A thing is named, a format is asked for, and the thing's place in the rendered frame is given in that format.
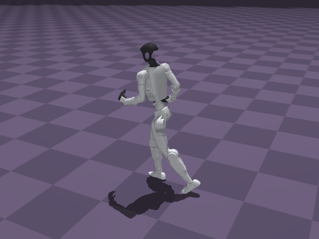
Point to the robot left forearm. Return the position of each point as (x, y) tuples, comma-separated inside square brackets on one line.
[(130, 101)]

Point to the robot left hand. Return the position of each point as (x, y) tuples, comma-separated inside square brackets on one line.
[(122, 94)]

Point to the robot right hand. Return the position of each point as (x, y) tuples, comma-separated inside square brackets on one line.
[(164, 100)]

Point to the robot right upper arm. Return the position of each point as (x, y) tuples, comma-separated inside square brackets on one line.
[(171, 77)]

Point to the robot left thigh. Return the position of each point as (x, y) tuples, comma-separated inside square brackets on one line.
[(160, 137)]

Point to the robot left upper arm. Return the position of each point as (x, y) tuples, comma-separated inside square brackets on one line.
[(142, 77)]

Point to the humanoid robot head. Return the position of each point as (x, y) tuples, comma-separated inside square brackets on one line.
[(149, 47)]

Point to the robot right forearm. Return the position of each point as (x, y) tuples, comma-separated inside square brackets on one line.
[(173, 96)]

